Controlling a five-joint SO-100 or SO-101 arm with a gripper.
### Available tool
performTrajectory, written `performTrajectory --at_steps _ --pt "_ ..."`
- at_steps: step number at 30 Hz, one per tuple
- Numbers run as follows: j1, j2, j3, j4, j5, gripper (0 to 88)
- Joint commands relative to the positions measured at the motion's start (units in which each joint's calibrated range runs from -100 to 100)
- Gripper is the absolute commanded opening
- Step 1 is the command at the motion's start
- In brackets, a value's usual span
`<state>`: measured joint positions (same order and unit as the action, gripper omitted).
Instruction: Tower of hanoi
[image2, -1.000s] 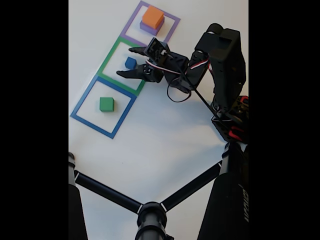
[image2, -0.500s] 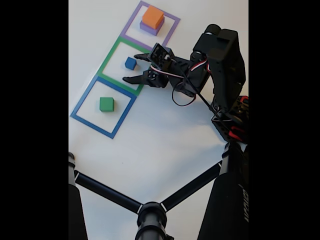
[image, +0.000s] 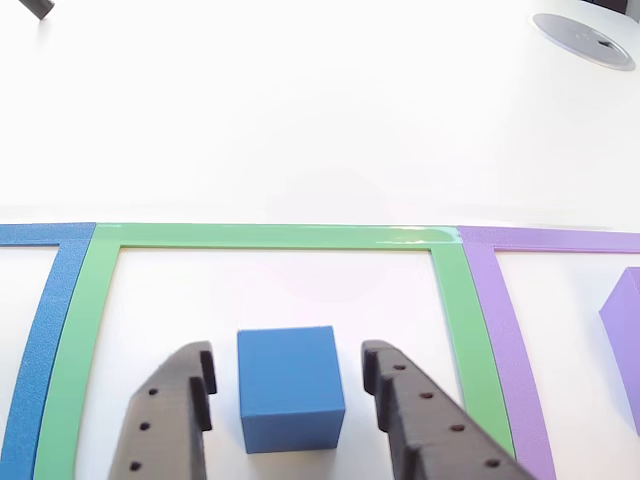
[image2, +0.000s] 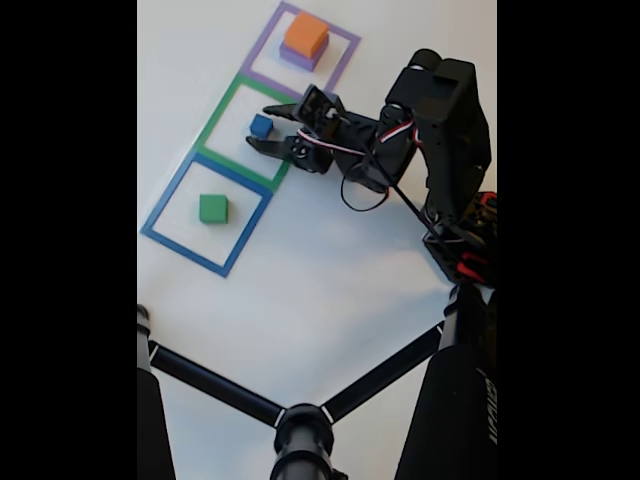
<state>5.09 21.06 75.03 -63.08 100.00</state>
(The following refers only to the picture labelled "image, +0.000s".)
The small blue cube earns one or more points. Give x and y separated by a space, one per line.
290 375

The purple block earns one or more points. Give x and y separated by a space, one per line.
625 340

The green square frame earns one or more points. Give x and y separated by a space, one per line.
75 325

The purple square frame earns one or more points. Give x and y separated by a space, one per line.
490 300

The blue square frame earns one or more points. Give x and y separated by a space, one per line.
40 325

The black camera tripod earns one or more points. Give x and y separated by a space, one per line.
37 6

